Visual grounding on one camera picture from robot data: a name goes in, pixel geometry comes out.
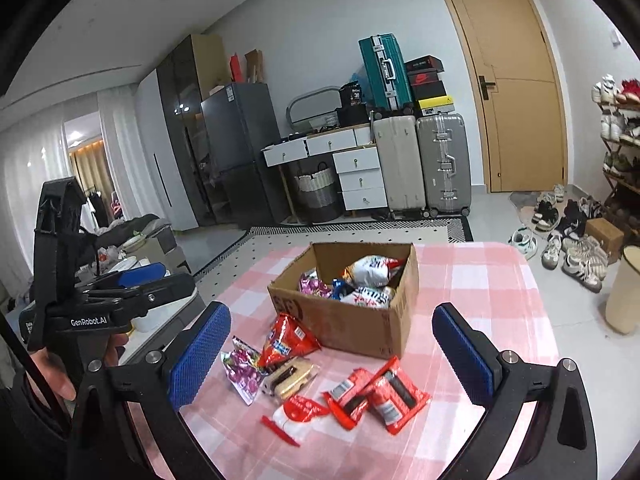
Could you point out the oval mirror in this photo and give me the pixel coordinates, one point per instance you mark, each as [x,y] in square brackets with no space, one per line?
[315,96]

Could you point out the black white patterned rug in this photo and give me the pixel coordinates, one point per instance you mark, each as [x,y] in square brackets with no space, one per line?
[280,240]

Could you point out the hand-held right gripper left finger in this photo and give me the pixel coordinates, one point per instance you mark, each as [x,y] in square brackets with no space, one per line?
[200,355]

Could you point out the white wardrobe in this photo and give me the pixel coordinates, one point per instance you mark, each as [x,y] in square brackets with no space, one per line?
[160,160]

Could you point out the red logo shoe box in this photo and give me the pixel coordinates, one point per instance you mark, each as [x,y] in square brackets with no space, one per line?
[425,78]

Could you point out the beige suitcase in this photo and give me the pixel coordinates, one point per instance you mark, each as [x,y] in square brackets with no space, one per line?
[400,165]

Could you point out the purple candy packet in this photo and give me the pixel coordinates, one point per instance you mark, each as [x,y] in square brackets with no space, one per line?
[242,367]
[315,287]

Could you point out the grey storage box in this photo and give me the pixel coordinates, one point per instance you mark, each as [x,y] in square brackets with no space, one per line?
[162,250]

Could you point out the black printed box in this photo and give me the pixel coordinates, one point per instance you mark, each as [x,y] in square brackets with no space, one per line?
[352,95]

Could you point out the silver suitcase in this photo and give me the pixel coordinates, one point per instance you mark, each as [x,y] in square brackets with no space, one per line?
[442,165]

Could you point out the pink checked tablecloth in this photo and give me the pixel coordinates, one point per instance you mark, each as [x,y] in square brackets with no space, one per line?
[475,285]

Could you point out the white noodle snack bag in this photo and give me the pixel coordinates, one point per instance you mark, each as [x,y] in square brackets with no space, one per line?
[367,297]
[370,267]

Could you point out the white drawer desk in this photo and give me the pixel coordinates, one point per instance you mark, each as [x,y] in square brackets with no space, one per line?
[357,180]

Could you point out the cream waste bin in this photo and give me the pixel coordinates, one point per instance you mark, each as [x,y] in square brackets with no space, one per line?
[625,295]

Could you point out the white side table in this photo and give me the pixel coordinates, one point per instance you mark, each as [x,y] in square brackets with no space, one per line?
[175,312]

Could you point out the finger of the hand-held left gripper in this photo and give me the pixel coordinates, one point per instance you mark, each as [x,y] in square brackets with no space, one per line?
[170,290]
[142,274]

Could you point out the grey door mat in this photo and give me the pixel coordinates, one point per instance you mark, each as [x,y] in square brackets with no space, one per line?
[522,205]

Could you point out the brown cardboard box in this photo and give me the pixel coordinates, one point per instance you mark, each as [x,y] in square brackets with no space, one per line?
[350,330]

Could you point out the brown cardboard piece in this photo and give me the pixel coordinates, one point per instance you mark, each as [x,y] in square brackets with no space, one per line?
[254,66]

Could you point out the rows of assorted shoes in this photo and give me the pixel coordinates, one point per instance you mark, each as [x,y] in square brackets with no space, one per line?
[620,125]

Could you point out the blue snack packet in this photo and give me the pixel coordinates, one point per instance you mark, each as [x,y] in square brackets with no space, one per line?
[340,288]

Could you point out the black jacket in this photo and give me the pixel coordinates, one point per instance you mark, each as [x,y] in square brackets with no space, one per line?
[135,225]

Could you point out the pile of sneakers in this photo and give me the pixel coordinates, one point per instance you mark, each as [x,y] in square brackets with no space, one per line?
[575,255]

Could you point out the white sheer curtain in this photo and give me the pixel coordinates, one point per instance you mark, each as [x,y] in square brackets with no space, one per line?
[30,170]

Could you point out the blue plastic bag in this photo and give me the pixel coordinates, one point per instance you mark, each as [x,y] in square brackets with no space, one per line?
[361,75]

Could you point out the red paper bag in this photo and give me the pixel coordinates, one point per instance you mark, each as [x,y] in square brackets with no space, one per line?
[236,69]

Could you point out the dark grey refrigerator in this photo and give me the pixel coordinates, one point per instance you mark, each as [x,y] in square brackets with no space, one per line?
[240,140]

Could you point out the tan wooden door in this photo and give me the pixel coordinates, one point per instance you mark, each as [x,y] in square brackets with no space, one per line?
[520,135]

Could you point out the hanging clothes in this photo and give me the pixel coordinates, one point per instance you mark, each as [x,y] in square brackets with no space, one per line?
[100,207]

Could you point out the wooden shoe rack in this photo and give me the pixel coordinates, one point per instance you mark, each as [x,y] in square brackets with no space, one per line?
[612,180]

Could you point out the teal suitcase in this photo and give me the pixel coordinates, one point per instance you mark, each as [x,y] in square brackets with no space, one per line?
[385,72]

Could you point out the dark glass cabinet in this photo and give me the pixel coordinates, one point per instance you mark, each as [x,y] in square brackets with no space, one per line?
[182,120]

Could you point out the person's left hand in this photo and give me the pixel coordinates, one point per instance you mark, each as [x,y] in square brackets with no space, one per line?
[52,372]

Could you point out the red triangular chip bag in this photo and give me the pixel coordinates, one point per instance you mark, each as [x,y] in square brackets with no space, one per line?
[285,342]

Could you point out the beige wafer packet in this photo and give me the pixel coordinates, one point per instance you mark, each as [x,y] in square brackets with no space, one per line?
[292,377]

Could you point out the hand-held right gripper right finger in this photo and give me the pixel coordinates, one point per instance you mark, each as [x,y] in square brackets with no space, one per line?
[460,350]

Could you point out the woven laundry basket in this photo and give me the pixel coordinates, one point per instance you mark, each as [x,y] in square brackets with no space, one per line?
[317,192]

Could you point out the red white balloon packet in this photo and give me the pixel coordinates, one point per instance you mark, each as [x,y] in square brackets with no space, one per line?
[300,410]

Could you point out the small cardboard box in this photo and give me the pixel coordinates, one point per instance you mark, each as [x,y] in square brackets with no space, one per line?
[602,232]

